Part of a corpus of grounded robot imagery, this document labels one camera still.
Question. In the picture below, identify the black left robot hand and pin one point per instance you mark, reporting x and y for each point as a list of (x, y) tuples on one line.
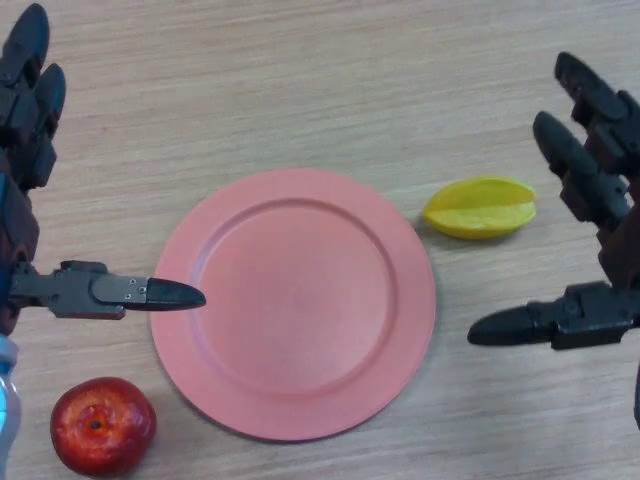
[(25, 235)]

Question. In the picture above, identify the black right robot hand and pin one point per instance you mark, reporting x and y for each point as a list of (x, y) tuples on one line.
[(620, 250)]

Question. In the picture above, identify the yellow starfruit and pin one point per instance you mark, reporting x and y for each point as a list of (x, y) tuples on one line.
[(480, 210)]

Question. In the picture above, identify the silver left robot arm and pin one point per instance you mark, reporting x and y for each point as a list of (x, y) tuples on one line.
[(7, 400)]

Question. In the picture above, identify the round pink plate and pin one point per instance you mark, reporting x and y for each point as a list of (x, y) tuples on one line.
[(295, 305)]

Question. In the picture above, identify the red apple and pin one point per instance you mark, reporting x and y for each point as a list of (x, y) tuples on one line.
[(102, 425)]

